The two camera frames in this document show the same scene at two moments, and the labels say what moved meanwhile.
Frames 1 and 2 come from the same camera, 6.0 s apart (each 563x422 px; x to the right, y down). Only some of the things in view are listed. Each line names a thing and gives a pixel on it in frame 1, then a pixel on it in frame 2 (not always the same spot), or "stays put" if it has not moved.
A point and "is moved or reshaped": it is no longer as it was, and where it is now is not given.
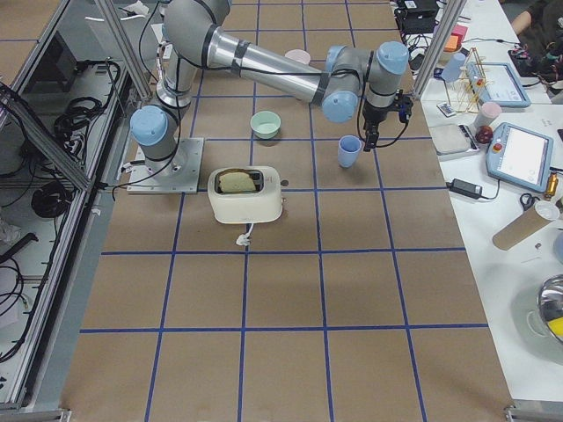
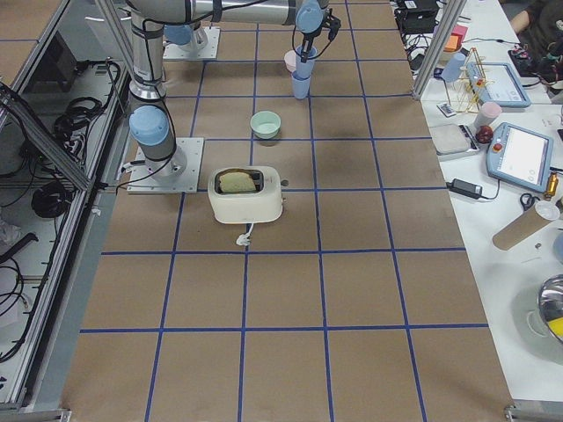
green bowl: [265, 124] stays put
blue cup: [348, 150] is moved or reshaped
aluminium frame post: [450, 10] stays put
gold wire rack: [470, 84] stays put
